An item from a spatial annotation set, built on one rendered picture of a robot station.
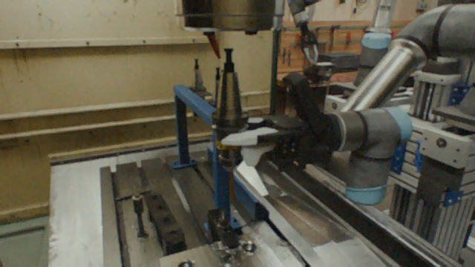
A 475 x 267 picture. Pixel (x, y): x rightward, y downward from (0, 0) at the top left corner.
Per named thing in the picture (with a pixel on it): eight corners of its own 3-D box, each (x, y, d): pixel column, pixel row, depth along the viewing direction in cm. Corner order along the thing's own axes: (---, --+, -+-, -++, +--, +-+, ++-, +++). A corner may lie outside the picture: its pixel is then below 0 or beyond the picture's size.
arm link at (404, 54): (413, -5, 79) (286, 142, 75) (458, -8, 70) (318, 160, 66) (425, 30, 85) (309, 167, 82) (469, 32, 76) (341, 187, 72)
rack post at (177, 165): (194, 160, 131) (190, 90, 121) (197, 165, 127) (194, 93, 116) (171, 164, 128) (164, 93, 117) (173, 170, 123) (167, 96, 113)
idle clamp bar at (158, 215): (160, 207, 99) (159, 189, 97) (189, 259, 78) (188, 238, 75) (145, 211, 97) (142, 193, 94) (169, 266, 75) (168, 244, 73)
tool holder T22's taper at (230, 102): (217, 109, 53) (215, 70, 51) (243, 109, 53) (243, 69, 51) (215, 117, 49) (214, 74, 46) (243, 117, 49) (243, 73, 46)
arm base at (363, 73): (369, 81, 156) (372, 61, 153) (395, 87, 143) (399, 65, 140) (345, 84, 150) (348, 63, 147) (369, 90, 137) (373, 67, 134)
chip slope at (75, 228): (237, 175, 178) (237, 132, 169) (312, 256, 118) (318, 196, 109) (61, 211, 145) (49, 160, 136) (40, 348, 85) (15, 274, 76)
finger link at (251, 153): (229, 176, 48) (278, 164, 52) (229, 141, 46) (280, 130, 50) (220, 168, 51) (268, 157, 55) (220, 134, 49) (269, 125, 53)
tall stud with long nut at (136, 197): (146, 231, 88) (141, 190, 83) (148, 236, 85) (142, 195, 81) (136, 233, 87) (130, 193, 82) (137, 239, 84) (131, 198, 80)
